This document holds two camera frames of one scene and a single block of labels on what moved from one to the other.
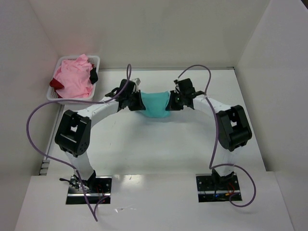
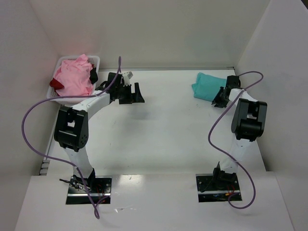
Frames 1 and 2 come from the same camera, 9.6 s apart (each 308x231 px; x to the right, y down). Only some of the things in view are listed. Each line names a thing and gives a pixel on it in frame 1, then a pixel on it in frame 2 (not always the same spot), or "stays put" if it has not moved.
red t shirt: (55, 84) stays put
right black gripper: (173, 100) -> (222, 95)
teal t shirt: (155, 104) -> (207, 86)
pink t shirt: (74, 75) stays put
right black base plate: (212, 188) stays put
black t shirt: (94, 75) stays put
